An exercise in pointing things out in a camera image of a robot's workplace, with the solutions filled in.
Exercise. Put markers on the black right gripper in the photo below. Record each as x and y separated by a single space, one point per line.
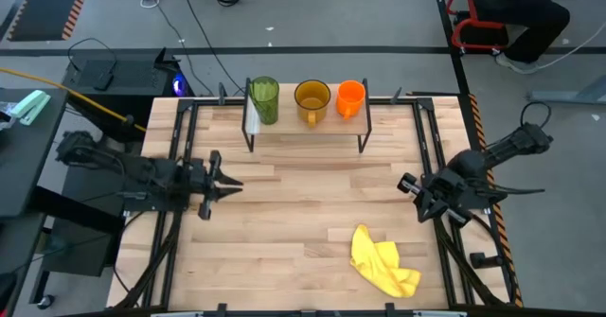
452 189

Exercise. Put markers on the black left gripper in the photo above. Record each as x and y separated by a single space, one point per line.
199 184

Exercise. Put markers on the green ribbed plastic cup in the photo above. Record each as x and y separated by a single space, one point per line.
265 101

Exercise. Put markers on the amber translucent mug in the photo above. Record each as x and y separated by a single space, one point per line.
312 101

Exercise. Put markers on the orange plastic mug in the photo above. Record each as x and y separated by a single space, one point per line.
350 99

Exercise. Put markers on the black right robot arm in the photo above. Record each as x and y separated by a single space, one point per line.
511 149

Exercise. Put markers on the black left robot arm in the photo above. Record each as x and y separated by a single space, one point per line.
118 163

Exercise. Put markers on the wooden shelf with black legs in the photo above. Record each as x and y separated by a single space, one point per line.
284 128

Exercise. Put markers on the yellow cloth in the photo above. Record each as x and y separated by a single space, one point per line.
381 265

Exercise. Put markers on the black computer tower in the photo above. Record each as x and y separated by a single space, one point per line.
137 75

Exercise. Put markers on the black equipment cart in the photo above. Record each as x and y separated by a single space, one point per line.
80 255

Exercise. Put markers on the small black device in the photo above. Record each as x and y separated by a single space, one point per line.
102 81

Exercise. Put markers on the grey metal table foot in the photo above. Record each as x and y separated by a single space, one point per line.
568 94

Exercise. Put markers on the red metal stool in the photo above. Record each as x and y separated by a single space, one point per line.
473 23

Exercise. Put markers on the black side table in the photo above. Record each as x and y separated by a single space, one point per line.
28 165

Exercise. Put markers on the mint green stapler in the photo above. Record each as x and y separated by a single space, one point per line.
30 106

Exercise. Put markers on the person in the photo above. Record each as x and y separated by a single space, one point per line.
521 5

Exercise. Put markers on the black hazard-striped floor mat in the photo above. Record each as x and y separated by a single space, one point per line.
42 9

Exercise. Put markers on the black table-level camera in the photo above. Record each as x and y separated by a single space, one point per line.
485 260

